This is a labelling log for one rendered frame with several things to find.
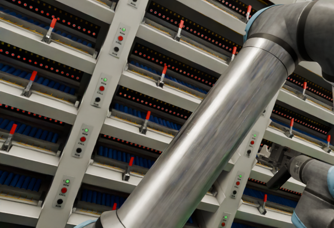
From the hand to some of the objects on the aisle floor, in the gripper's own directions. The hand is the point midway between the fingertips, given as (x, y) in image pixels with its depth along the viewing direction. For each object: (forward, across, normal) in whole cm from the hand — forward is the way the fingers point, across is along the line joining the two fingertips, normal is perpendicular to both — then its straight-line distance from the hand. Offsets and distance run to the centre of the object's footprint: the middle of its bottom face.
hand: (259, 156), depth 108 cm
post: (+17, +70, +61) cm, 95 cm away
